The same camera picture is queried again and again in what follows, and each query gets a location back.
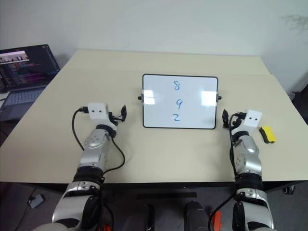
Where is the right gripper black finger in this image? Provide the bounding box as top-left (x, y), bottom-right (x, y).
top-left (222, 108), bottom-right (231, 130)

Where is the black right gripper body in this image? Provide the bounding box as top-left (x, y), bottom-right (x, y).
top-left (230, 111), bottom-right (246, 128)

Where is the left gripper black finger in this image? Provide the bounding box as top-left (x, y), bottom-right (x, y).
top-left (120, 104), bottom-right (128, 122)

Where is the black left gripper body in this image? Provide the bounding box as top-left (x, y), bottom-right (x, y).
top-left (107, 111), bottom-right (122, 127)

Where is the yellow and black eraser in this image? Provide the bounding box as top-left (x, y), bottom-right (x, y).
top-left (258, 125), bottom-right (278, 145)

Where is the black framed standing whiteboard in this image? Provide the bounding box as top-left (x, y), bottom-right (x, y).
top-left (137, 73), bottom-right (222, 130)

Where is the dark office chair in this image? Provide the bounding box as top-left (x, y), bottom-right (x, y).
top-left (291, 82), bottom-right (308, 126)

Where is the black flat strip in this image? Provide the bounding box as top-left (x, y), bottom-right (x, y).
top-left (136, 192), bottom-right (198, 200)

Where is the open grey laptop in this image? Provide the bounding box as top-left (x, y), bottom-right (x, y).
top-left (0, 44), bottom-right (61, 121)

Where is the dark rounded shape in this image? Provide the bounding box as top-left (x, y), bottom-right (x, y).
top-left (183, 200), bottom-right (210, 231)
top-left (124, 204), bottom-right (156, 231)

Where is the orange plastic part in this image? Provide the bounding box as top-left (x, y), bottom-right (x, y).
top-left (210, 210), bottom-right (222, 230)

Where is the grey foot pedal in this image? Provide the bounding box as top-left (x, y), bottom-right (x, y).
top-left (27, 193), bottom-right (46, 210)

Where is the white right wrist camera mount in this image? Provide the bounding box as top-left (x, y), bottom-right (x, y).
top-left (232, 109), bottom-right (263, 134)

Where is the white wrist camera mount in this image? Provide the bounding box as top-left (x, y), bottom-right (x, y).
top-left (232, 109), bottom-right (263, 134)
top-left (87, 103), bottom-right (118, 132)

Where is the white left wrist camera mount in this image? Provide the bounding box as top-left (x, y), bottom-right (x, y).
top-left (87, 103), bottom-right (118, 132)

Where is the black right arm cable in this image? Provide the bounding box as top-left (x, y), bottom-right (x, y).
top-left (208, 113), bottom-right (241, 227)

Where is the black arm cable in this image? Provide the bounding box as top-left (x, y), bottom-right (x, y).
top-left (72, 105), bottom-right (126, 227)
top-left (208, 113), bottom-right (241, 227)

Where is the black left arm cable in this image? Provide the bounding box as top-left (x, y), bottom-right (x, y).
top-left (72, 105), bottom-right (126, 227)

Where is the black table frame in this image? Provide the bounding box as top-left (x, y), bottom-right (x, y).
top-left (0, 178), bottom-right (308, 193)

